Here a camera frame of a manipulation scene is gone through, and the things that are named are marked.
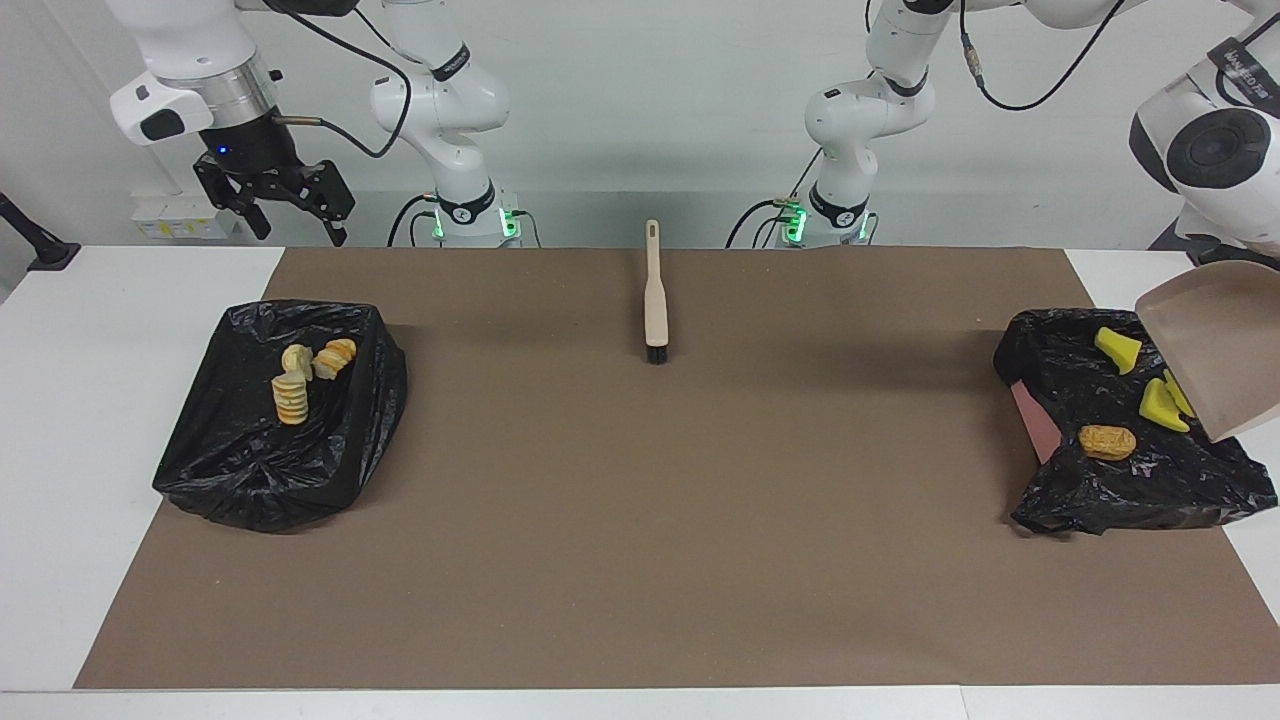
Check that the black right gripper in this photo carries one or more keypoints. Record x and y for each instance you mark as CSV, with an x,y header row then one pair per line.
x,y
250,160

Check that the pale yellow sponge chunk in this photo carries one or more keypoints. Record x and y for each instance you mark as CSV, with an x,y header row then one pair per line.
x,y
335,357
297,357
290,398

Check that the beige hand brush black bristles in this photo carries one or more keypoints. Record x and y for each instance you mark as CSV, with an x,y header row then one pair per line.
x,y
656,310

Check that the brown cork-like sponge piece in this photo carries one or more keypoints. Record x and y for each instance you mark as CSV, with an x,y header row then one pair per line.
x,y
1107,442

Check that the yellow and green sponge piece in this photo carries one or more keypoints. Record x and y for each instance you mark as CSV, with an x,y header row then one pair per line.
x,y
1177,388

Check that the beige plastic dustpan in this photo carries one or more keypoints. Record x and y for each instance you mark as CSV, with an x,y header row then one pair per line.
x,y
1230,340

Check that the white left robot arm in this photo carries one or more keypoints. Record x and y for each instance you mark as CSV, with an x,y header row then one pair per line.
x,y
1230,150

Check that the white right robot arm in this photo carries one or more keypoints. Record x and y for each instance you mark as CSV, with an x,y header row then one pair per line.
x,y
190,50

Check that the black trash bag bin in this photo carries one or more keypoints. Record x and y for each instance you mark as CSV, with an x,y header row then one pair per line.
x,y
1100,490
280,470

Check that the pink bin box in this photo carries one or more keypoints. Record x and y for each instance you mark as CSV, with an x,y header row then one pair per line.
x,y
1035,425

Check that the brown table mat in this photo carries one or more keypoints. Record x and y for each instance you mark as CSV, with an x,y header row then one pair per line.
x,y
600,600

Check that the white wall socket box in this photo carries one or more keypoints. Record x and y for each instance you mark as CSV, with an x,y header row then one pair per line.
x,y
185,225

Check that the black camera stand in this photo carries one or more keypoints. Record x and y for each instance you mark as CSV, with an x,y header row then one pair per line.
x,y
45,250
1215,260

